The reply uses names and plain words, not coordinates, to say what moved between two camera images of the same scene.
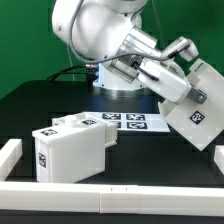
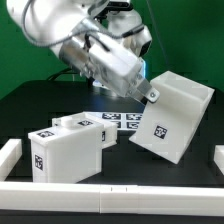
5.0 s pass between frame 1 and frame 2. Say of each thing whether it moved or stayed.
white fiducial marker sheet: stayed
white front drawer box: moved
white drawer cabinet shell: moved
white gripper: moved
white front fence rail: stayed
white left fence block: stayed
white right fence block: stayed
